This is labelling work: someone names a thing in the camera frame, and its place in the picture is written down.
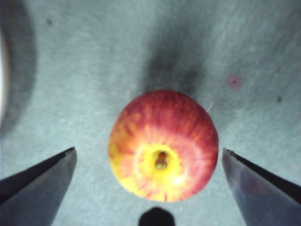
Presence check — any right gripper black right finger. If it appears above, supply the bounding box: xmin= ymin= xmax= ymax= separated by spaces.
xmin=222 ymin=147 xmax=301 ymax=226

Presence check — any cream yellow round plate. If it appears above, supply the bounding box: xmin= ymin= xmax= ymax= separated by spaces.
xmin=0 ymin=28 xmax=11 ymax=118

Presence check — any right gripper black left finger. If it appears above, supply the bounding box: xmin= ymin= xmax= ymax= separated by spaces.
xmin=0 ymin=147 xmax=78 ymax=226

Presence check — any red yellow apple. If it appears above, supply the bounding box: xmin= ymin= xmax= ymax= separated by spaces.
xmin=107 ymin=89 xmax=219 ymax=202

